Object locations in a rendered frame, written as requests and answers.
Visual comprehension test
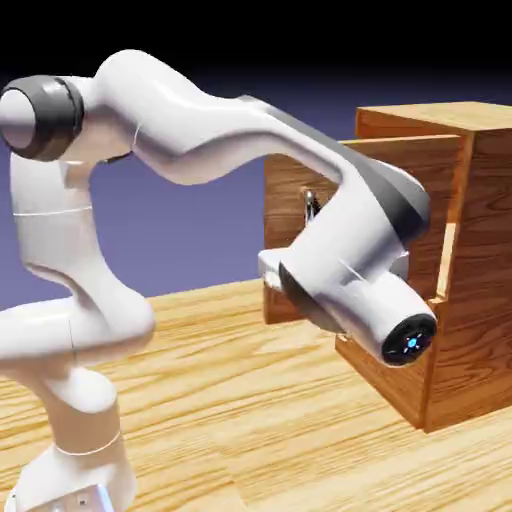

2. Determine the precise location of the light wood cabinet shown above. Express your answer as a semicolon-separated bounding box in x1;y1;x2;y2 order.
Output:
263;101;512;435

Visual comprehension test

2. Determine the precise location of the wooden cabinet door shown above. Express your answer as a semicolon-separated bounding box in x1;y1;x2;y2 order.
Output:
263;134;474;326

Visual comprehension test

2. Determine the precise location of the curved silver door handle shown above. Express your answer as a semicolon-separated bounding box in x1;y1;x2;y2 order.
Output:
302;187;322;226

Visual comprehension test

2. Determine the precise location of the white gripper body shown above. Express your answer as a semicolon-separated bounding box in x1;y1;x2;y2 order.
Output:
257;246;295;291

